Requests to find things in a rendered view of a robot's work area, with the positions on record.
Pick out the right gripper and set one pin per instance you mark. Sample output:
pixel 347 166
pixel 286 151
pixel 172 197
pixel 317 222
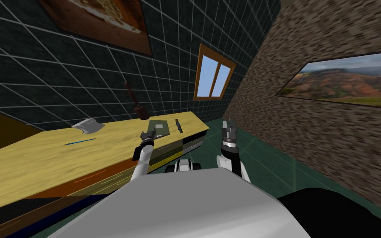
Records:
pixel 229 135

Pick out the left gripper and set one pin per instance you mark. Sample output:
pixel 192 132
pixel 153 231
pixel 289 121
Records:
pixel 148 135

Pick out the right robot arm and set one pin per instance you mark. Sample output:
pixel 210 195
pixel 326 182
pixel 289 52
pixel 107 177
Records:
pixel 336 215

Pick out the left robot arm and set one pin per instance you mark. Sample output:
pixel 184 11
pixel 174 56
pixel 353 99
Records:
pixel 143 158

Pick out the green book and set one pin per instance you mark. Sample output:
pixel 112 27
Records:
pixel 160 128

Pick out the dark brown bottle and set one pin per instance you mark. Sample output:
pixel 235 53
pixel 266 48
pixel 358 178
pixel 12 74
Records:
pixel 140 110

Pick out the dark pen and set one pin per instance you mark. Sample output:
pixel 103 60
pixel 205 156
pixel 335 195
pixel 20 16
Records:
pixel 179 126

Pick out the brown framed window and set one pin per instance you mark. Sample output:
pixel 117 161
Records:
pixel 214 75

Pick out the white crumpled cloth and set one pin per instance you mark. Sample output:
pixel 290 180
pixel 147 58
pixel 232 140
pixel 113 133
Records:
pixel 88 126

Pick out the blue pen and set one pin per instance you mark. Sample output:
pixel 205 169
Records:
pixel 79 141

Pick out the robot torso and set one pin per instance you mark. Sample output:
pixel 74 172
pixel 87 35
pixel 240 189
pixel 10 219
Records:
pixel 193 205

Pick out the yellow wooden desk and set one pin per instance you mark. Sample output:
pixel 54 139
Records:
pixel 45 165

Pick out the brown framed orange picture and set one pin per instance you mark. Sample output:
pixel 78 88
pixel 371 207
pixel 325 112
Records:
pixel 104 23

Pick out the framed landscape picture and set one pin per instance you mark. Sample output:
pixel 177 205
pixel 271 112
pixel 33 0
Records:
pixel 346 82

